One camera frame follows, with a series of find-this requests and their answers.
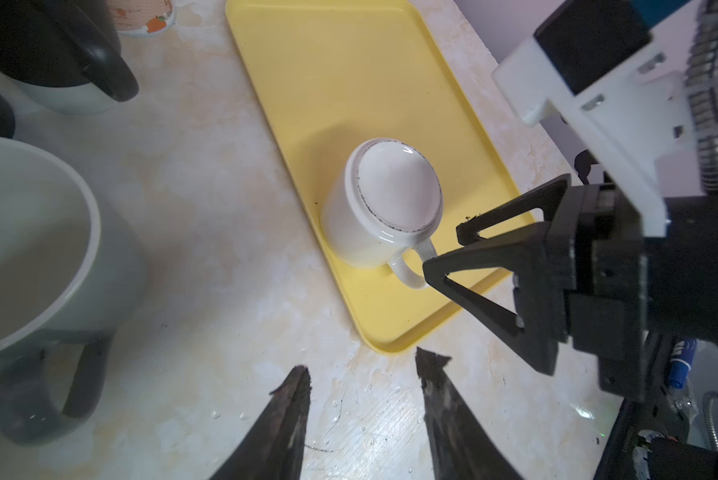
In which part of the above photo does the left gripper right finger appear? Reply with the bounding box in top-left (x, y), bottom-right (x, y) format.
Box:
top-left (415, 348), bottom-right (521, 479)

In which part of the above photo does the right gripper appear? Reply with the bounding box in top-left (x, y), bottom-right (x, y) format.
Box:
top-left (423, 174), bottom-right (648, 401)

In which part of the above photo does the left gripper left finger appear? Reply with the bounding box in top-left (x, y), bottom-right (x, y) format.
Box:
top-left (212, 365), bottom-right (311, 479)

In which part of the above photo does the grey mug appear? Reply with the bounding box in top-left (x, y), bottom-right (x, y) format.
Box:
top-left (0, 137), bottom-right (148, 445)

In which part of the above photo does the black mug white base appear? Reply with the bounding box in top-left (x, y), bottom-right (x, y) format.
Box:
top-left (0, 0), bottom-right (139, 114)

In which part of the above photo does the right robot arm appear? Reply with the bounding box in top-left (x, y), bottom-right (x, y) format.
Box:
top-left (423, 1), bottom-right (718, 479)

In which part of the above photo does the blue white marker pen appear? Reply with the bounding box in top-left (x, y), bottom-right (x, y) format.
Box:
top-left (666, 338), bottom-right (698, 390)

